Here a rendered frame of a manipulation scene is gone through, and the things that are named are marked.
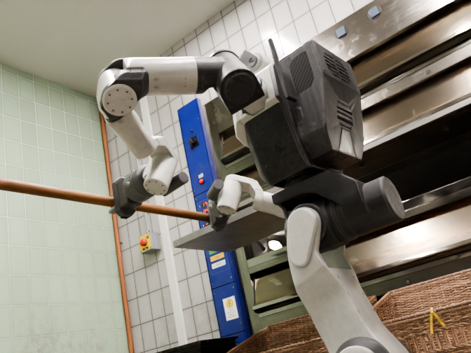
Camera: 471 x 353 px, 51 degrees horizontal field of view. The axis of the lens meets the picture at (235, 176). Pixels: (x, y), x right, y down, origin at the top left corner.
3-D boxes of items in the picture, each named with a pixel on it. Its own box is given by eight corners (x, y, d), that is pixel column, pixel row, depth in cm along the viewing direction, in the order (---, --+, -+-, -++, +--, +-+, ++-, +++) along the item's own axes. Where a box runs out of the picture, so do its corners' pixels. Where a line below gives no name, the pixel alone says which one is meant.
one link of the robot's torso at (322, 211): (361, 242, 125) (347, 199, 130) (337, 238, 115) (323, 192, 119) (317, 258, 132) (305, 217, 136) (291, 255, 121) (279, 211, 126)
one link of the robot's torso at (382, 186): (411, 224, 118) (387, 158, 125) (392, 218, 108) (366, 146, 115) (312, 259, 132) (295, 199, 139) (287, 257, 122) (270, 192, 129)
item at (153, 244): (149, 254, 285) (146, 238, 288) (161, 249, 279) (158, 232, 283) (139, 253, 279) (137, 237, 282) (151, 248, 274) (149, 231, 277)
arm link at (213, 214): (231, 230, 177) (241, 218, 167) (205, 232, 174) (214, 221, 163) (224, 197, 182) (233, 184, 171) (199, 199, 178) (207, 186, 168)
